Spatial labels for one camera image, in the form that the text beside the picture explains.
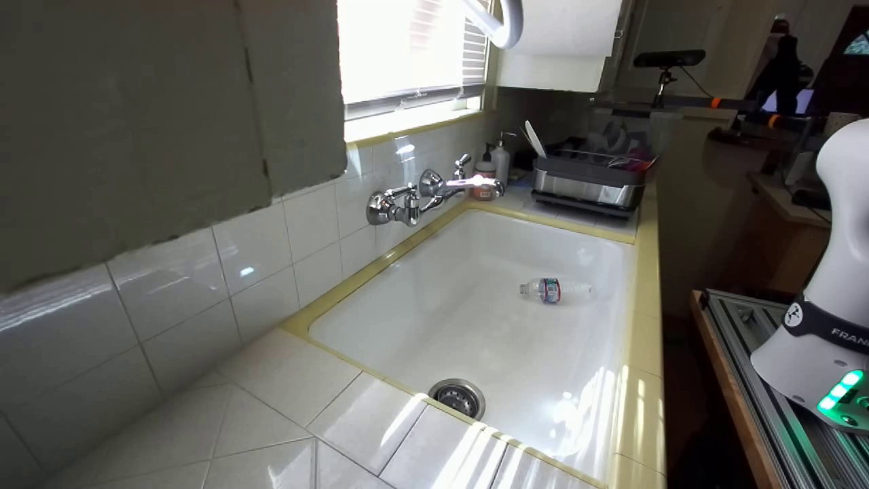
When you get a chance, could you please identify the lit computer monitor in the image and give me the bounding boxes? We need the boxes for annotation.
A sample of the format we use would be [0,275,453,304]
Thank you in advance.
[757,83,818,120]

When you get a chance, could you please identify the chrome wall faucet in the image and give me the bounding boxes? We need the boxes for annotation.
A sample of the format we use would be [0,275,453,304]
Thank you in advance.
[365,152,506,227]

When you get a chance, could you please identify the clear plastic water bottle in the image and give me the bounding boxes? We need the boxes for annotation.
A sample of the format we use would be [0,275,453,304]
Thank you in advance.
[516,275,594,309]

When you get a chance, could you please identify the white paper towel roll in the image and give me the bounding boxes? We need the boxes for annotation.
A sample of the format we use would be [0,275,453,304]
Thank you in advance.
[498,0,628,94]

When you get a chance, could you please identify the grey wall cabinet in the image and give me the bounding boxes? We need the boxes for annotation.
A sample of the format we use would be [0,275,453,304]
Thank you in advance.
[0,0,350,294]

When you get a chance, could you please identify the white window blinds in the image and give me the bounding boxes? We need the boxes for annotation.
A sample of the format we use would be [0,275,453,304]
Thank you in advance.
[459,11,498,93]

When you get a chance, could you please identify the white sink basin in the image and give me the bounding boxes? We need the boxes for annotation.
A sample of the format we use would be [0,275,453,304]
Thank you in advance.
[306,201,640,485]

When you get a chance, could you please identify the black camera on stand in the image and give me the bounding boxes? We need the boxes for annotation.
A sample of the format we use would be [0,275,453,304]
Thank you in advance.
[631,46,708,106]

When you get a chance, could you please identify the black dish rack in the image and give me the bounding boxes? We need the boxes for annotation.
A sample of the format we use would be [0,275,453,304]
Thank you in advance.
[531,132,647,220]

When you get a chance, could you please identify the white soap pump bottle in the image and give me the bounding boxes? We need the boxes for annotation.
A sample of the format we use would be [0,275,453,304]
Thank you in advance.
[487,137,516,190]

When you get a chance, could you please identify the metal sink drain strainer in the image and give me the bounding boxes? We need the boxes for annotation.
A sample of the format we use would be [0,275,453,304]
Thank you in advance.
[427,374,488,421]

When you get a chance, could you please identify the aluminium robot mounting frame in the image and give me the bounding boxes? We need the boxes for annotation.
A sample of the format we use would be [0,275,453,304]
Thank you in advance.
[700,287,869,489]

